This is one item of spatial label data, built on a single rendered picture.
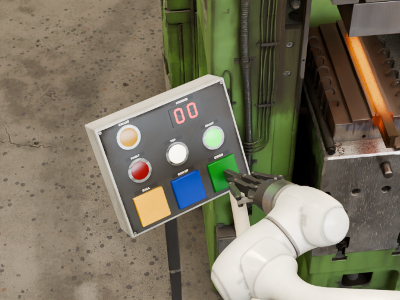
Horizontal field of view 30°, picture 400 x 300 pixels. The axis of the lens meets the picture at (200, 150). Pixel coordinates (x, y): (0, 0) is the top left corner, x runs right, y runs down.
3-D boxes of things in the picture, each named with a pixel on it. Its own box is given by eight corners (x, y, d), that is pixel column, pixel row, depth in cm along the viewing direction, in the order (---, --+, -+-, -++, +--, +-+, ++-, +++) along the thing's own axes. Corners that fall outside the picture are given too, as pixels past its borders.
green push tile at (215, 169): (241, 180, 185) (233, 153, 183) (216, 192, 182) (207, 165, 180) (238, 179, 187) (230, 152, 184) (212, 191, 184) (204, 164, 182)
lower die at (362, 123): (405, 135, 203) (410, 112, 197) (332, 141, 202) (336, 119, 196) (366, 39, 232) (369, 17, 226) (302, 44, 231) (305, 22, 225)
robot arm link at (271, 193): (315, 216, 158) (299, 208, 164) (305, 178, 155) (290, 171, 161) (280, 234, 155) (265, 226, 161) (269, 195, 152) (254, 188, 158)
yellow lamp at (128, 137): (140, 147, 171) (138, 134, 168) (119, 149, 171) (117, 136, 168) (139, 137, 173) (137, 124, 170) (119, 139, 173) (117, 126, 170)
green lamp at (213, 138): (223, 147, 181) (223, 135, 177) (204, 149, 180) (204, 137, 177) (222, 138, 183) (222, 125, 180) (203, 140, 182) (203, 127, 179)
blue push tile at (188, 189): (207, 197, 181) (198, 169, 179) (180, 210, 179) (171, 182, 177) (204, 195, 183) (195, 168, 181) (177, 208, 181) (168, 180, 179)
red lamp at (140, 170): (150, 180, 174) (149, 168, 171) (130, 182, 174) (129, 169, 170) (150, 170, 176) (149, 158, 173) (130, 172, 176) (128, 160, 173)
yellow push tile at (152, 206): (171, 214, 178) (162, 186, 176) (143, 228, 176) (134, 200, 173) (168, 212, 180) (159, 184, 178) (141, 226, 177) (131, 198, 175)
